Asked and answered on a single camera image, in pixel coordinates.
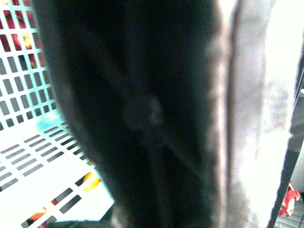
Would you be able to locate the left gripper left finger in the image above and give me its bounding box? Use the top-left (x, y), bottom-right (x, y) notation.
top-left (32, 0), bottom-right (222, 228)

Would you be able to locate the light teal plastic basket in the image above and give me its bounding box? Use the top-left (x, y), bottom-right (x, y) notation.
top-left (0, 0), bottom-right (114, 228)

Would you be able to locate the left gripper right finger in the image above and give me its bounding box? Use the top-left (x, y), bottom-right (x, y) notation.
top-left (220, 0), bottom-right (304, 228)

